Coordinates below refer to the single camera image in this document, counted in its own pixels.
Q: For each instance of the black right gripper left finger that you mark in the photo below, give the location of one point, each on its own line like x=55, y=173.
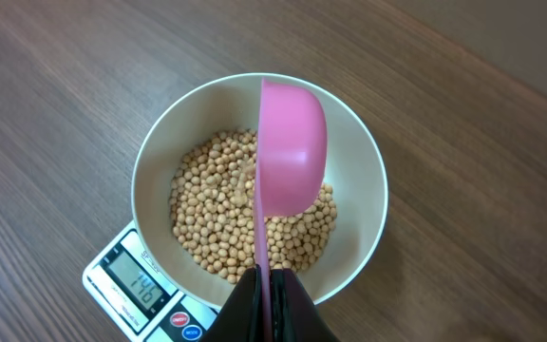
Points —
x=240, y=319

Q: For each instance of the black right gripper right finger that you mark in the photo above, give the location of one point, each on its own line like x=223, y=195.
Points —
x=295, y=317

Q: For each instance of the soybeans in white bowl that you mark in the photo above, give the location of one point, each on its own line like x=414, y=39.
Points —
x=212, y=212

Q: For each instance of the pink plastic measuring scoop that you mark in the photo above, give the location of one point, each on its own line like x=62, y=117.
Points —
x=289, y=168

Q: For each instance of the white digital kitchen scale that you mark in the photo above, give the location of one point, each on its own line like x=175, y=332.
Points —
x=135, y=294

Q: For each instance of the white round bowl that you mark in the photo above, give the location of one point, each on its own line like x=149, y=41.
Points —
x=355, y=169

